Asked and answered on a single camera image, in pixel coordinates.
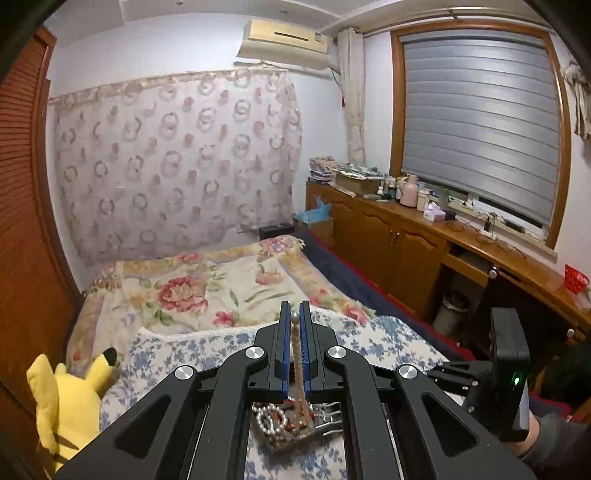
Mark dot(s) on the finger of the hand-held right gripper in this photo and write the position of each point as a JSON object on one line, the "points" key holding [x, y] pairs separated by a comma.
{"points": [[461, 374]]}

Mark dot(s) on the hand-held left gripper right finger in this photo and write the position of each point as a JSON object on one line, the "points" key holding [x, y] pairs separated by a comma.
{"points": [[308, 350]]}

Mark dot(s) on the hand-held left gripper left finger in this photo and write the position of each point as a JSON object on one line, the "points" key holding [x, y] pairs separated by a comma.
{"points": [[284, 350]]}

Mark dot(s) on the person's right forearm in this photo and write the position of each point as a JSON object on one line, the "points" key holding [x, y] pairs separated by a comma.
{"points": [[558, 447]]}

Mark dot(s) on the white trash bin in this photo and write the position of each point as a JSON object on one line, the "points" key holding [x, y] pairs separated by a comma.
{"points": [[450, 314]]}

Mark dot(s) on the red basket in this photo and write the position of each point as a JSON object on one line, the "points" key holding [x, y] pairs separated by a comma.
{"points": [[575, 279]]}

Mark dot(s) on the blue floral blanket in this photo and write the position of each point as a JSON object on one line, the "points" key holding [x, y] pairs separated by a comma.
{"points": [[184, 350]]}

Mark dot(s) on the pink floral quilt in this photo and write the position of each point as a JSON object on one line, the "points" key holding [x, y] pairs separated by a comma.
{"points": [[207, 281]]}

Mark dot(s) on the small black case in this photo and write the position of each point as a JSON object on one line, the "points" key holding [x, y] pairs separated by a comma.
{"points": [[276, 230]]}

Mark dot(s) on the wooden cabinet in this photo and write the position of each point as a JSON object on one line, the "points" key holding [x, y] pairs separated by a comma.
{"points": [[415, 249]]}

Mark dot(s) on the blue plastic bag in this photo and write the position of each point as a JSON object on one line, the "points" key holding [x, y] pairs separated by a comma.
{"points": [[316, 214]]}

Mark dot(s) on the white power strip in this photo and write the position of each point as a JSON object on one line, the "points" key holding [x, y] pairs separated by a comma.
{"points": [[461, 204]]}

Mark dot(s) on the tissue box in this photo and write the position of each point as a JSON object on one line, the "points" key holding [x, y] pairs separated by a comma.
{"points": [[434, 213]]}

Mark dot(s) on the white jar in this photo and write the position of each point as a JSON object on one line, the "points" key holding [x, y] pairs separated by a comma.
{"points": [[425, 201]]}

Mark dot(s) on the cardboard box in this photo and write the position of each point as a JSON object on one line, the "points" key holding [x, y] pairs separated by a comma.
{"points": [[355, 184]]}

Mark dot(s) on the stack of papers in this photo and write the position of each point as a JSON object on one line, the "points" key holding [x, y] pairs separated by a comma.
{"points": [[323, 168]]}

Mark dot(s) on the pink thermos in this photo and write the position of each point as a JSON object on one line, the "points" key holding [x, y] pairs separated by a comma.
{"points": [[409, 194]]}

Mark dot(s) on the patterned sheer curtain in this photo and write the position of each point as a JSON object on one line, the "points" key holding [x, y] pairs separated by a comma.
{"points": [[175, 161]]}

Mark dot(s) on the yellow plush toy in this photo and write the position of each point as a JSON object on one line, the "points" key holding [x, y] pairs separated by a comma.
{"points": [[69, 406]]}

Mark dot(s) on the grey window blind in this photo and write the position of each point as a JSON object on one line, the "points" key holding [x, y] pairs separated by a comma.
{"points": [[475, 120]]}

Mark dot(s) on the white tied curtain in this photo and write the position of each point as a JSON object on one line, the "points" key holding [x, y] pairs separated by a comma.
{"points": [[579, 101], [355, 92]]}

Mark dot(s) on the wooden louvered door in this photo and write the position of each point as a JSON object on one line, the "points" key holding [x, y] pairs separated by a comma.
{"points": [[27, 230]]}

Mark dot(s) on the white air conditioner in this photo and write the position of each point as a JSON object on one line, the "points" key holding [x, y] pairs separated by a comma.
{"points": [[286, 44]]}

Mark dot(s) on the wooden window frame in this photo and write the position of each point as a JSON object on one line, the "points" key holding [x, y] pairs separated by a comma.
{"points": [[395, 115]]}

